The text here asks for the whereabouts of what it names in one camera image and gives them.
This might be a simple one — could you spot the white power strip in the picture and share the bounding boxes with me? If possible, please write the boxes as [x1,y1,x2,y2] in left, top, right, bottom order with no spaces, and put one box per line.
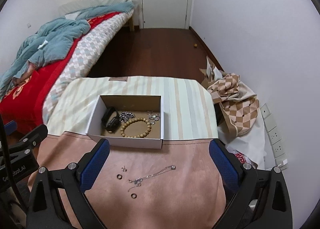
[260,103,289,170]

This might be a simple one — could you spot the wooden bead bracelet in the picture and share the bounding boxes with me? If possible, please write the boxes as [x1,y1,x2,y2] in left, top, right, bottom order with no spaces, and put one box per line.
[120,117,153,139]

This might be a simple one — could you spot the teal blue blanket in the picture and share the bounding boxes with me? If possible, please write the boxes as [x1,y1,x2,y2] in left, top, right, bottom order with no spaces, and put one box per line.
[1,1,134,98]

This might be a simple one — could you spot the silver charm jewelry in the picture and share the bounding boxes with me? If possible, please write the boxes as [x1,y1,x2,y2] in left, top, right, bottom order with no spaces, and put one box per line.
[147,111,160,125]

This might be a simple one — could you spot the silver chain bracelet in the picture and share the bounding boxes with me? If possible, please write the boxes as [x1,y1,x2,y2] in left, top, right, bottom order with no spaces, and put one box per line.
[118,110,137,123]

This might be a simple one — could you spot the brown checkered cloth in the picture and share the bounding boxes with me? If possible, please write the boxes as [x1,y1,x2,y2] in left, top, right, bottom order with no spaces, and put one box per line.
[207,73,260,137]

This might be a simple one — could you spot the silver pendant necklace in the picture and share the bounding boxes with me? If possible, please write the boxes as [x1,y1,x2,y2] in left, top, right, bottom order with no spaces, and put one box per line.
[127,164,176,192]

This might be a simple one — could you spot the red bed sheet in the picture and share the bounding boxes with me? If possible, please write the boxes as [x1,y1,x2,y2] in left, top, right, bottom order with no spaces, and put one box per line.
[0,11,122,134]

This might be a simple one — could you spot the white cardboard box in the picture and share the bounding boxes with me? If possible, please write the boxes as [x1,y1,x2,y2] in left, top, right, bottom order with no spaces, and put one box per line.
[86,95,164,149]

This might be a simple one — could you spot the black fitness band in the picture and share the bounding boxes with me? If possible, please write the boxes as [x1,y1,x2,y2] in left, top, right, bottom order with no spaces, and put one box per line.
[101,107,120,133]

